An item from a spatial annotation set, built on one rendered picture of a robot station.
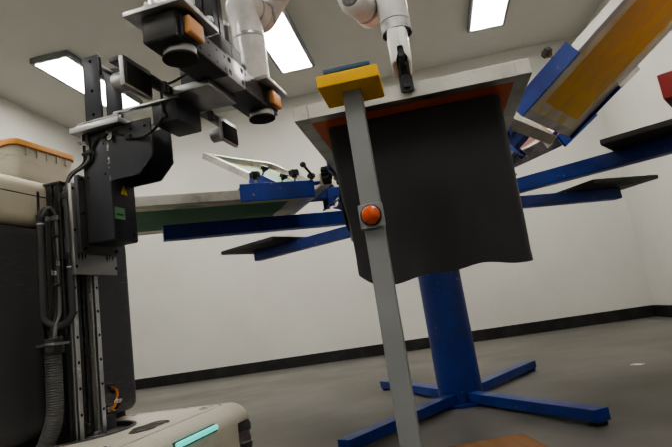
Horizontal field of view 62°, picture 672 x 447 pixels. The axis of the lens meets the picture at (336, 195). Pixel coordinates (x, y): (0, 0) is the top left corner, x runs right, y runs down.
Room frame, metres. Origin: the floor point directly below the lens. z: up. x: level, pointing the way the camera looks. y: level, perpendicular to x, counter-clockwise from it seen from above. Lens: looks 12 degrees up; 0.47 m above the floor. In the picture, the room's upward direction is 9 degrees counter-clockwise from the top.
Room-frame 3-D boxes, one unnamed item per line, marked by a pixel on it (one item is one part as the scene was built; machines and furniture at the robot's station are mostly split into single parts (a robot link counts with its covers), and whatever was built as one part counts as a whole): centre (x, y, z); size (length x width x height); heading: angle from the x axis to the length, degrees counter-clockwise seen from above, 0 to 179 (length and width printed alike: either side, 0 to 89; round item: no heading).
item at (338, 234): (3.14, 0.10, 0.91); 1.34 x 0.41 x 0.08; 51
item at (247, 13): (1.54, 0.18, 1.37); 0.13 x 0.10 x 0.16; 152
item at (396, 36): (1.31, -0.21, 1.09); 0.10 x 0.08 x 0.11; 171
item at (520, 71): (1.68, -0.27, 0.97); 0.79 x 0.58 x 0.04; 171
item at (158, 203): (2.39, 0.42, 1.05); 1.08 x 0.61 x 0.23; 111
